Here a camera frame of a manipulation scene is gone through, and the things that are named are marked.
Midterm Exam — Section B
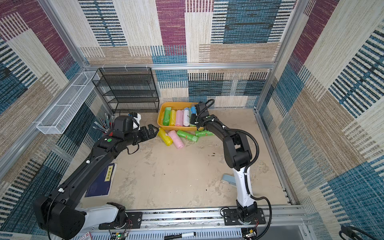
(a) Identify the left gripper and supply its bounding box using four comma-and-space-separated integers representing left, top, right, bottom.
125, 124, 160, 148

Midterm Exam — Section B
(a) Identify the blue trash bag roll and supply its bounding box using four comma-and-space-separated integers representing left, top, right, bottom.
191, 106, 197, 115

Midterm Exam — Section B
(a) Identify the green roll with red label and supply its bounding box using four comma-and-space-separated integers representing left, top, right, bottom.
195, 130, 215, 138

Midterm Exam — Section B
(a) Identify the white roll with blue band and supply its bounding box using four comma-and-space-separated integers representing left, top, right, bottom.
183, 108, 190, 127

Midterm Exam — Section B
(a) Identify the short green roll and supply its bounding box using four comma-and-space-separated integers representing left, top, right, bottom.
177, 130, 199, 143

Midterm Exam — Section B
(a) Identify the yellow roll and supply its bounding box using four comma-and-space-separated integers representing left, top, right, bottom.
158, 128, 173, 146
169, 110, 177, 127

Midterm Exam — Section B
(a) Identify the pink roll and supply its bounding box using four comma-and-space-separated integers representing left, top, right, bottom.
168, 130, 185, 149
176, 110, 184, 127

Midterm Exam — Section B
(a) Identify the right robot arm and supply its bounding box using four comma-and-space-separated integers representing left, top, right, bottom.
191, 99, 272, 240

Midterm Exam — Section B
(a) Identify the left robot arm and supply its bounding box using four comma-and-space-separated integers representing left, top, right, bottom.
33, 113, 159, 240

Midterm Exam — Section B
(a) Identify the yellow plastic storage box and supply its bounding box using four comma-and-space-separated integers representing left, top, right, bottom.
157, 102, 198, 132

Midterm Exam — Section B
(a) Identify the black mesh shelf rack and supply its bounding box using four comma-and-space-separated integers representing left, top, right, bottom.
92, 67, 160, 115

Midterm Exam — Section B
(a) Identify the dark blue booklet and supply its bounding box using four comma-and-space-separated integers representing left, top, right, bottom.
85, 163, 117, 198

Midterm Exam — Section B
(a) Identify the grey blue stapler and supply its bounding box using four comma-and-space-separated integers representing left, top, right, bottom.
221, 174, 237, 188

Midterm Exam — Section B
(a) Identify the black marker pen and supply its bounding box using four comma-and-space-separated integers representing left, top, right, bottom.
164, 232, 197, 240

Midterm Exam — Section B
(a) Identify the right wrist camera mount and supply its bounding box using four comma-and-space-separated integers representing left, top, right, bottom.
195, 102, 209, 115

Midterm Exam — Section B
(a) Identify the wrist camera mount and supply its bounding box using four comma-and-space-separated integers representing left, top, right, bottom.
128, 112, 142, 130
195, 102, 209, 115

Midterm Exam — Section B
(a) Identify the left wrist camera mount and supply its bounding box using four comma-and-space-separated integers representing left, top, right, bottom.
128, 112, 142, 130

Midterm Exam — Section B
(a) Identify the white wire wall basket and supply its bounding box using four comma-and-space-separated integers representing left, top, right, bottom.
37, 72, 96, 135

